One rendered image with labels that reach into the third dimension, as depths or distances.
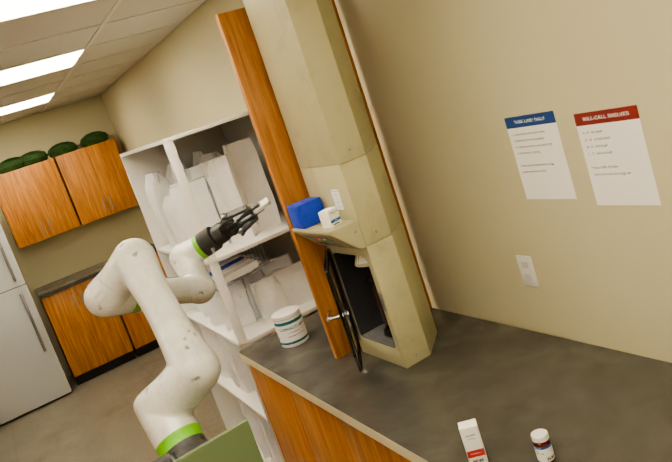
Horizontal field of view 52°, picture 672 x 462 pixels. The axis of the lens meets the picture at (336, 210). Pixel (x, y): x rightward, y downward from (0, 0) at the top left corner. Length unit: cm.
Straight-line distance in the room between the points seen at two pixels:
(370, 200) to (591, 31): 91
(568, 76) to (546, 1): 21
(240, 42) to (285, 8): 36
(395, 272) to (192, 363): 90
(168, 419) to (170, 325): 24
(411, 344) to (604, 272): 73
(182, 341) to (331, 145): 85
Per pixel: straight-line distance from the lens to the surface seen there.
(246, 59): 263
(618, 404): 203
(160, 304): 194
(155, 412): 192
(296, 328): 307
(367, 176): 237
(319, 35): 235
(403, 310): 247
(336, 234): 231
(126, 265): 203
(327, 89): 232
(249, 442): 185
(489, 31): 222
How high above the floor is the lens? 197
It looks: 10 degrees down
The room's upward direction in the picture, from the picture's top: 19 degrees counter-clockwise
